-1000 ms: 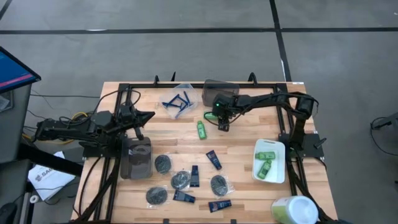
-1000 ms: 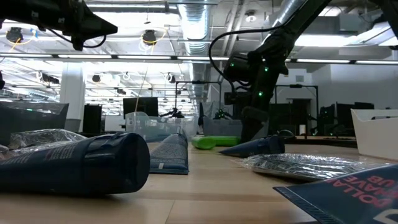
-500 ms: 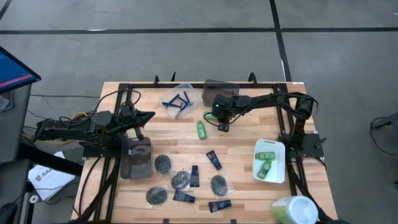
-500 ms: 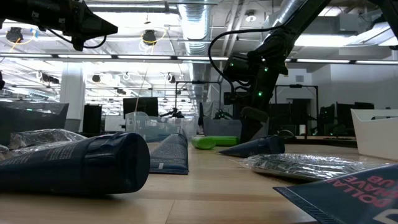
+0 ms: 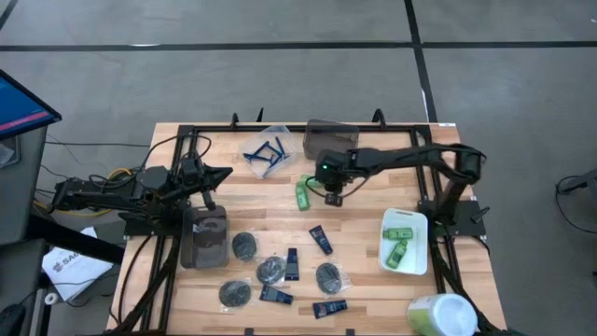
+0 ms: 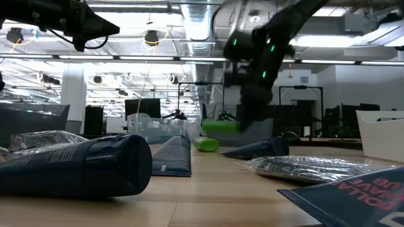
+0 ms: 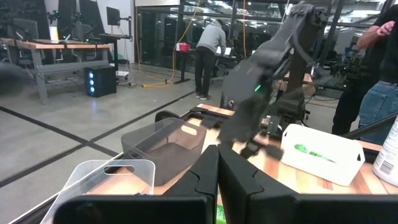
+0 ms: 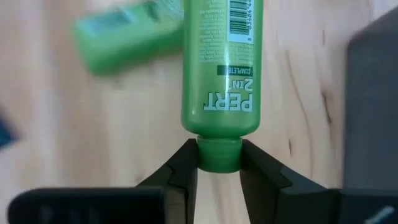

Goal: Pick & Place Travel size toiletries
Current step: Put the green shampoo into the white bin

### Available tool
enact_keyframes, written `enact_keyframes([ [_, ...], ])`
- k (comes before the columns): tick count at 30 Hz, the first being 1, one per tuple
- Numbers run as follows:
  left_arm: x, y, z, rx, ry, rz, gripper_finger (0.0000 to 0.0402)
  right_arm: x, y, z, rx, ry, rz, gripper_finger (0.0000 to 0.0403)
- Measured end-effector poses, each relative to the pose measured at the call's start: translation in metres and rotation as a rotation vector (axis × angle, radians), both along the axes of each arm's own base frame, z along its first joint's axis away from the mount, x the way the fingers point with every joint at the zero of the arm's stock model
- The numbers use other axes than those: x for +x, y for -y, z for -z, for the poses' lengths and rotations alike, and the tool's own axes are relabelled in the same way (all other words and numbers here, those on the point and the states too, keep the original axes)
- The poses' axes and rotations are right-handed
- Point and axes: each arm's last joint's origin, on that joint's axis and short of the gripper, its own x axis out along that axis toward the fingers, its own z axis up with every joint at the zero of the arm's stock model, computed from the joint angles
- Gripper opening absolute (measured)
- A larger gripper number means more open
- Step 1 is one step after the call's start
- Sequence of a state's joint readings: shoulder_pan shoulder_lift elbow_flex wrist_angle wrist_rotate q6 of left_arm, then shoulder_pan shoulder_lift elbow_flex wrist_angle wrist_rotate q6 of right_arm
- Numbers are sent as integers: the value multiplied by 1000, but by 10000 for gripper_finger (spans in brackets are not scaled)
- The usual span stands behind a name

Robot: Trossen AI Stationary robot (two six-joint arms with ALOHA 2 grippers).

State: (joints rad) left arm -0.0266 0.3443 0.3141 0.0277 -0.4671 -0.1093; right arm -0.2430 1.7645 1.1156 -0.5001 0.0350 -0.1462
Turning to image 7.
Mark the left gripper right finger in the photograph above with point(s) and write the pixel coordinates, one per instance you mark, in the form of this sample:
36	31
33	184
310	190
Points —
236	186

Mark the black computer tower blue lights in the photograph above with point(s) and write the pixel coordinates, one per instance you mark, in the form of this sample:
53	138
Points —
100	81

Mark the white plastic bin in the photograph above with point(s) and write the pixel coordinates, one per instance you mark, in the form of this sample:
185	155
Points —
323	171

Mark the red box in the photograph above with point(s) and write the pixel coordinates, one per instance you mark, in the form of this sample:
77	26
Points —
185	47

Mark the black monitor on arm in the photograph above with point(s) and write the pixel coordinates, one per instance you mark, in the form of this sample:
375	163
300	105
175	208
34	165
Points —
112	16

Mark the white lidded wipes canister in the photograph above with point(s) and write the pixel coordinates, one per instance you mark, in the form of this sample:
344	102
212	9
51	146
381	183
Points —
387	155

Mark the wooden top grey workbench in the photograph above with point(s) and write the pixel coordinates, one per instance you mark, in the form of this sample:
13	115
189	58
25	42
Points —
62	46

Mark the green travel bottle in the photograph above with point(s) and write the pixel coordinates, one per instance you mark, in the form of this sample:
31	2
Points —
311	152

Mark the black standing desk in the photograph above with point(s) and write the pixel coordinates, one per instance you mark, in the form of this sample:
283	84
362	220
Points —
186	62

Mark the clear plastic bin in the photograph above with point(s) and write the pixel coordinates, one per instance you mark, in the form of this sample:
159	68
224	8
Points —
93	174

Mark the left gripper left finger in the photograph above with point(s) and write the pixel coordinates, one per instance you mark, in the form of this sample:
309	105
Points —
205	174

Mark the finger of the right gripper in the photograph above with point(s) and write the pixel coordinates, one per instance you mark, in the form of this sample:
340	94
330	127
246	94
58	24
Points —
248	150
273	152

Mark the person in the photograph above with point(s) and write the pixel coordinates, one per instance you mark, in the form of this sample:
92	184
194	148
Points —
211	46
348	105
382	62

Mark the grey plastic bin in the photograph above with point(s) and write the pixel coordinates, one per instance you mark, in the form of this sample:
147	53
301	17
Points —
168	155

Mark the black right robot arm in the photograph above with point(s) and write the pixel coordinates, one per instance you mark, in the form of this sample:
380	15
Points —
280	53

